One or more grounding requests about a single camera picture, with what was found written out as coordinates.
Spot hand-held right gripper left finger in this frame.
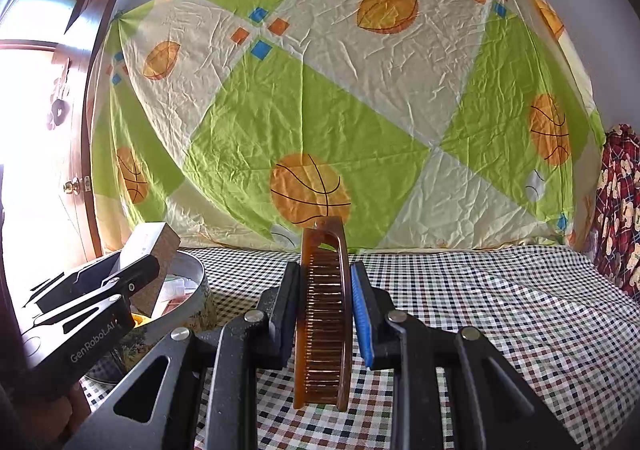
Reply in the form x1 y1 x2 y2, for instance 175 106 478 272
62 261 301 450

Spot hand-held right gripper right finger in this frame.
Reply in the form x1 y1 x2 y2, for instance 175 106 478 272
350 261 583 450

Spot brown wooden door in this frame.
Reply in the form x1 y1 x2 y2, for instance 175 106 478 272
0 0 126 261

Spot green basketball print bedsheet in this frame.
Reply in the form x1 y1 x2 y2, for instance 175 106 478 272
92 0 608 253

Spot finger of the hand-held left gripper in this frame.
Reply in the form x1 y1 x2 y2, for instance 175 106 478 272
30 255 161 313
30 282 133 331

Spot red patterned pillows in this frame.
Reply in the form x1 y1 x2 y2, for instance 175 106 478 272
590 124 640 301

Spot clear white green packet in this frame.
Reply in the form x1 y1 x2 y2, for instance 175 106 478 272
162 272 201 298

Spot brown door ornament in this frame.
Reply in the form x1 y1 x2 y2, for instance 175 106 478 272
47 60 71 131

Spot brown chocolate bar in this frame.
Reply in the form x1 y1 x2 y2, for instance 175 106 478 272
292 216 351 412

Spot white cardboard box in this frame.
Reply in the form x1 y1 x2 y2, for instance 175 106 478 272
120 222 182 315

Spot round metal cookie tin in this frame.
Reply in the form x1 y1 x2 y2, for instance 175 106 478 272
82 250 218 383

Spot checkered tablecloth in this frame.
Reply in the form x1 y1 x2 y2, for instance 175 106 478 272
80 245 640 450

